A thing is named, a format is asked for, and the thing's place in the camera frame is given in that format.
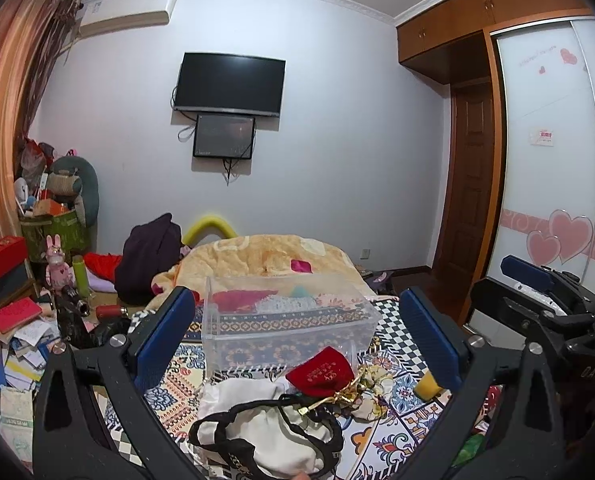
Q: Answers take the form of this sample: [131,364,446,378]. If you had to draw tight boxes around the yellow sponge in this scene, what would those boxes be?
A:
[413,370,444,401]

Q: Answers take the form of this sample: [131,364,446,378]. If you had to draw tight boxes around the white bag with black straps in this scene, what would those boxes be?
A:
[188,378,343,479]

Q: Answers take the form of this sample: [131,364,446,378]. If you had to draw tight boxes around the clear plastic storage bin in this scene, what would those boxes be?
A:
[201,274,381,382]

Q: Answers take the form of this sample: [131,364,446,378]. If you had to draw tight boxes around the red velvet drawstring pouch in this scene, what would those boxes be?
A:
[286,347,355,399]

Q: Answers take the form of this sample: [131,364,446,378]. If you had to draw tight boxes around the brown wooden door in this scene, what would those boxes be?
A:
[432,81,496,323]

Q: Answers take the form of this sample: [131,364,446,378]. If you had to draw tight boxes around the red book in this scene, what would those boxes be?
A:
[0,297,42,333]

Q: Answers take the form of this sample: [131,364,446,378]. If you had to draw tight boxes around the green bottle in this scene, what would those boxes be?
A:
[72,255,90,298]

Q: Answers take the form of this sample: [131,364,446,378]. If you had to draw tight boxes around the pink rabbit figurine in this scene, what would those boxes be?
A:
[46,234,75,292]

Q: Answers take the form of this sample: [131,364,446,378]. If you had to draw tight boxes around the red cushion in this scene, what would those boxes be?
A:
[84,252,122,283]

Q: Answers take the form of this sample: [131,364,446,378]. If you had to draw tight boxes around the floral scrunchie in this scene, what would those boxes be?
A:
[351,364,394,422]

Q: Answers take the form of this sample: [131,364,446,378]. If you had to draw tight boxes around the dark purple clothing pile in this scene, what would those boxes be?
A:
[114,212,183,307]

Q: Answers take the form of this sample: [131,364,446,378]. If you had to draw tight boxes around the red gift box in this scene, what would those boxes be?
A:
[0,236,28,278]

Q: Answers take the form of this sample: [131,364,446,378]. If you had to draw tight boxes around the green storage box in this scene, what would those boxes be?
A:
[20,210,90,263]

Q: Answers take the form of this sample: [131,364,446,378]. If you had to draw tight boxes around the white wardrobe with hearts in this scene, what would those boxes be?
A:
[464,16,595,328]

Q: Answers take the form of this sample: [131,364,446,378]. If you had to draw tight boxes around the yellow fleece blanket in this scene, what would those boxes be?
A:
[147,234,375,310]

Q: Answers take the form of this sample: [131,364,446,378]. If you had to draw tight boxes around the wooden overhead cabinet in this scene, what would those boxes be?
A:
[397,0,591,84]

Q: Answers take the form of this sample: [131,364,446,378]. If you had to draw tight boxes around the grey green plush toy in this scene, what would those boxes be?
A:
[47,156,99,229]

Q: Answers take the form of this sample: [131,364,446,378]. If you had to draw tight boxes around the orange striped curtain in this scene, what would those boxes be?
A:
[0,0,81,238]

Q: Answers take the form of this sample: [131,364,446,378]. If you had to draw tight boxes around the white air conditioner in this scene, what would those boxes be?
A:
[78,0,177,38]

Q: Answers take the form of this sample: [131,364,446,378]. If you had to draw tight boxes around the yellow foam ring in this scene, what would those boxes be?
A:
[181,213,240,247]

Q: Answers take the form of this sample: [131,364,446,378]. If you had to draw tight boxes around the small black wall monitor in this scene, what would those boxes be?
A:
[192,114,255,159]

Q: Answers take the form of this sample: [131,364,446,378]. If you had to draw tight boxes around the large black wall television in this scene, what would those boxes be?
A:
[173,52,286,117]

